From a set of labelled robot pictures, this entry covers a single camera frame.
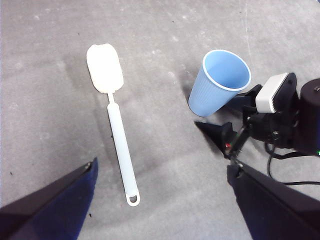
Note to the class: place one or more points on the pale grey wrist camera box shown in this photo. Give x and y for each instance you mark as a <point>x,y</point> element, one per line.
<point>268,97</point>

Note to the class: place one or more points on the blue ribbed plastic cup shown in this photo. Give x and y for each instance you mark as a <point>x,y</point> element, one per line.
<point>210,95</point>

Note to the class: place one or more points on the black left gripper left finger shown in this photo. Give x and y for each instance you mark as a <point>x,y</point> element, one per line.
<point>50,210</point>

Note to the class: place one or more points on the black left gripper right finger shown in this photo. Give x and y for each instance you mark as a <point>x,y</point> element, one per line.
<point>280,210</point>

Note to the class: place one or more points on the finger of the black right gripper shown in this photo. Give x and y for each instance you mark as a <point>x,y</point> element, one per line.
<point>246,98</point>
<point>217,135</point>

